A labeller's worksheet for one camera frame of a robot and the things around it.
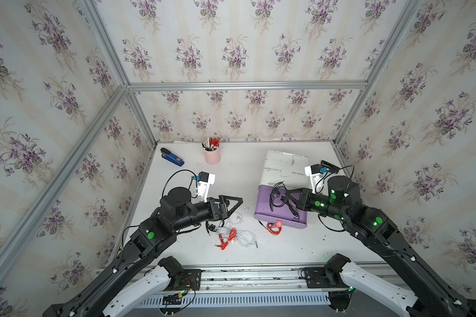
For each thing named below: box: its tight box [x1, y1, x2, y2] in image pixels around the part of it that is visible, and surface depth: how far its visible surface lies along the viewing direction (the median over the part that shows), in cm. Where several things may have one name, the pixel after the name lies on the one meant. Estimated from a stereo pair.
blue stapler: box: [160, 147, 185, 167], surface depth 111 cm
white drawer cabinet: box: [259, 149, 312, 189], surface depth 82 cm
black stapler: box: [320, 159, 341, 173], surface depth 110 cm
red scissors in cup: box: [208, 137, 221, 148], surface depth 107 cm
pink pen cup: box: [202, 145, 222, 166], surface depth 112 cm
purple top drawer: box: [253, 184, 308, 230], surface depth 72 cm
